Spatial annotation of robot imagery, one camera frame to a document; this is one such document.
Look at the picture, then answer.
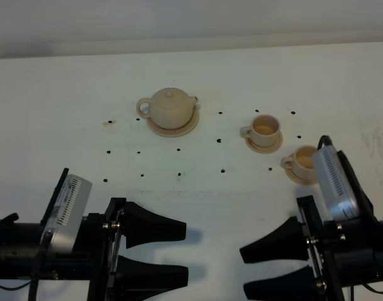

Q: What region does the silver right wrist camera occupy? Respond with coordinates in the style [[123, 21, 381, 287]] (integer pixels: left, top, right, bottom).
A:
[[311, 135, 374, 221]]

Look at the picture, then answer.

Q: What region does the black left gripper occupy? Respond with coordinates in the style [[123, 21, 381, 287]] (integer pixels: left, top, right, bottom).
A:
[[55, 198, 189, 300]]

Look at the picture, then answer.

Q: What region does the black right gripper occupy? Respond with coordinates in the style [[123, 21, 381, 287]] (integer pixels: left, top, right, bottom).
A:
[[239, 196, 378, 301]]

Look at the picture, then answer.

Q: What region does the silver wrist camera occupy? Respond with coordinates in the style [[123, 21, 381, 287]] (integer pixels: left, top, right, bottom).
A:
[[311, 135, 374, 221], [40, 168, 92, 253]]

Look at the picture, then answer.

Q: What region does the beige far teacup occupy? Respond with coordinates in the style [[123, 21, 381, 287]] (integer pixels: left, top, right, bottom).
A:
[[239, 115, 281, 147]]

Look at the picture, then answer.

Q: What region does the beige teacup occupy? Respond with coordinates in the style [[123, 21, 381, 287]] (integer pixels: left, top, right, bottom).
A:
[[239, 115, 281, 147], [281, 145, 317, 181]]

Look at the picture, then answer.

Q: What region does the beige far cup saucer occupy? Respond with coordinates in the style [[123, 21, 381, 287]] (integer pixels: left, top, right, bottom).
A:
[[245, 133, 283, 154]]

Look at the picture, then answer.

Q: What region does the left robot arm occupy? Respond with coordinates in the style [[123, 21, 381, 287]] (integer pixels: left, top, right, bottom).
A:
[[0, 198, 189, 300]]

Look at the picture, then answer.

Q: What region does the beige ceramic teapot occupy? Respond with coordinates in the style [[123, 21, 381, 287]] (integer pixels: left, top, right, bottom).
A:
[[136, 88, 198, 130]]

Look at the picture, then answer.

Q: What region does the beige cup saucer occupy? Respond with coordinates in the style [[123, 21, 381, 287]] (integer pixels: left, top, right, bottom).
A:
[[285, 169, 318, 186], [245, 133, 283, 154]]

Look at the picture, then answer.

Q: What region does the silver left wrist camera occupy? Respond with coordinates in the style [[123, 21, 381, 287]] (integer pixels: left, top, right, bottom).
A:
[[40, 168, 92, 253]]

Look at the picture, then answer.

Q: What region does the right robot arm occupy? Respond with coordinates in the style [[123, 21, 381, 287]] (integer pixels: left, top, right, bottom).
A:
[[240, 196, 383, 300]]

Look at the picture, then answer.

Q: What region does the beige near cup saucer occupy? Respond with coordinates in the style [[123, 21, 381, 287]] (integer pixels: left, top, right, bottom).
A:
[[285, 169, 318, 186]]

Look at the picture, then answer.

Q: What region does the beige near teacup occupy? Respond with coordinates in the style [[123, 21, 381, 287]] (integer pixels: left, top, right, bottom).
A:
[[281, 145, 317, 181]]

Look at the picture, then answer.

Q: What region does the beige teapot saucer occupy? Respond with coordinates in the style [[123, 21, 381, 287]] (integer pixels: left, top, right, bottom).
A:
[[147, 109, 199, 138]]

